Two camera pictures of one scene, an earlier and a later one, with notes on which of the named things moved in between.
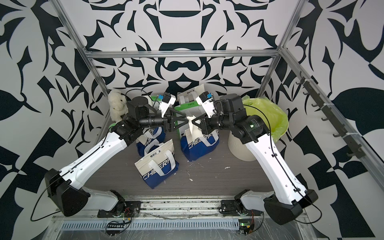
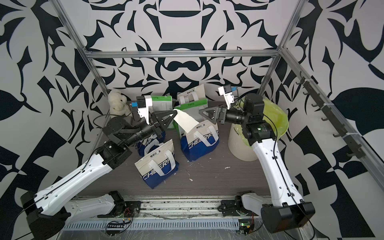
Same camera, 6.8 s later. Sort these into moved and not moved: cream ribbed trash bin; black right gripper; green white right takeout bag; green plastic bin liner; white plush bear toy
Moved: black right gripper
Not moved: green white right takeout bag; white plush bear toy; cream ribbed trash bin; green plastic bin liner
